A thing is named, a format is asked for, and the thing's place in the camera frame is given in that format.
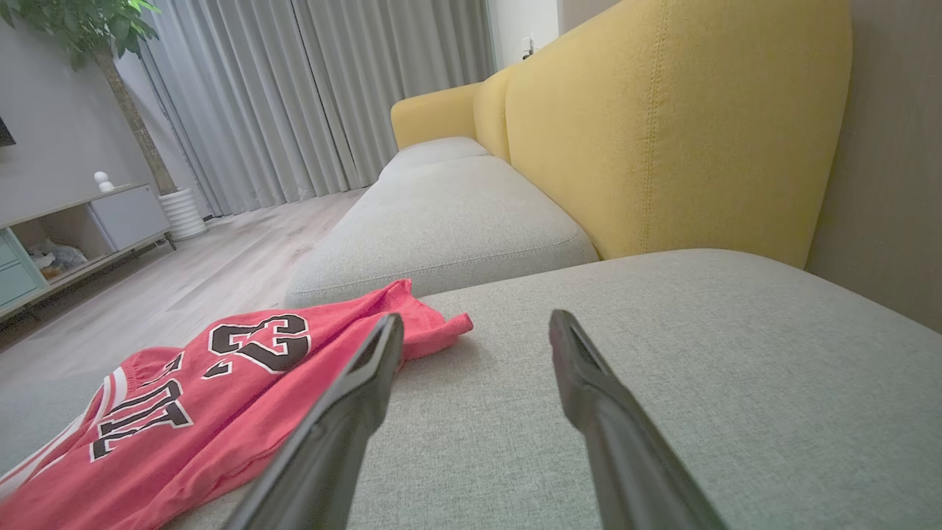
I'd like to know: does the beige grey curtain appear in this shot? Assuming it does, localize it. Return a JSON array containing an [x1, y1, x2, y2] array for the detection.
[[294, 0, 497, 191]]

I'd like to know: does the pale bundle in cabinet shelf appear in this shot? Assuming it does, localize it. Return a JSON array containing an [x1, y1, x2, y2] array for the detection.
[[28, 239, 89, 280]]

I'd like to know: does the low white TV cabinet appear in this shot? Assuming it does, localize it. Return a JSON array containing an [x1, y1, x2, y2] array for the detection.
[[0, 184, 177, 322]]

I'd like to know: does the bluish grey sheer curtain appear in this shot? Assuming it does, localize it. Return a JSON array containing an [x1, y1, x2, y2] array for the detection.
[[140, 0, 361, 218]]

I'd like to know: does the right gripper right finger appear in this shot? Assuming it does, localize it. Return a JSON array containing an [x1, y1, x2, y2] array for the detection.
[[548, 309, 729, 530]]

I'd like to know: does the large grey chaise cushion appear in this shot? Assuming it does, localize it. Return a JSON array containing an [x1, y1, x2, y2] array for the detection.
[[0, 249, 942, 530]]

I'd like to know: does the grey sofa seat cushion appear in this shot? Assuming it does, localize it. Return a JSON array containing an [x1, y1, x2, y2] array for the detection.
[[283, 156, 601, 310], [379, 136, 491, 177]]

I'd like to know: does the wide yellow backrest cushion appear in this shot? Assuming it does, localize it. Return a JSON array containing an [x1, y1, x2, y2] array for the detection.
[[506, 0, 854, 269]]

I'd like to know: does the narrow yellow backrest cushion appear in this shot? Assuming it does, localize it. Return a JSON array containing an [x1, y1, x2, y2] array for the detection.
[[473, 66, 513, 164]]

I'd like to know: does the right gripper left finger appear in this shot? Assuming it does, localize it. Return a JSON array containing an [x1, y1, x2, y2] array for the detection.
[[224, 313, 406, 530]]

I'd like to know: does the red basketball jersey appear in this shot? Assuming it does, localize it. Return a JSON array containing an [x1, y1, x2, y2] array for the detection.
[[0, 278, 474, 530]]

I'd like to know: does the white ribbed plant pot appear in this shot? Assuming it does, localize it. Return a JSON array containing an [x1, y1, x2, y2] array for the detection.
[[158, 188, 209, 241]]

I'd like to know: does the green indoor tree plant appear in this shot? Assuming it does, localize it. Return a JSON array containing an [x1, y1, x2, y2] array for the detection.
[[0, 0, 179, 197]]

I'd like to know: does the yellow sofa armrest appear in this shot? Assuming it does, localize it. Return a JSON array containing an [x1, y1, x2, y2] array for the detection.
[[390, 82, 483, 152]]

